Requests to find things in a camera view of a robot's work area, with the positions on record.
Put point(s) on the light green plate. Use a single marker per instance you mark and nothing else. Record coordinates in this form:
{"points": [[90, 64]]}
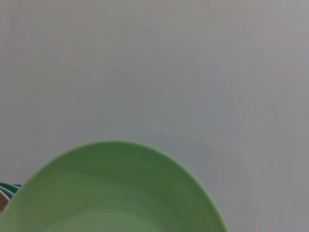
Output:
{"points": [[108, 193]]}

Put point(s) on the dark green plate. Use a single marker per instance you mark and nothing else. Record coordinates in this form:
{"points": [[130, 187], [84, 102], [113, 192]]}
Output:
{"points": [[8, 185]]}

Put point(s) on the light blue plate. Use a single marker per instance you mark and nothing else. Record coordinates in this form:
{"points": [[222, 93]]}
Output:
{"points": [[10, 191]]}

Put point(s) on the beige plate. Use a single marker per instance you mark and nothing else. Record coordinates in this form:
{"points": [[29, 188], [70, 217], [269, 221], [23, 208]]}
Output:
{"points": [[3, 200]]}

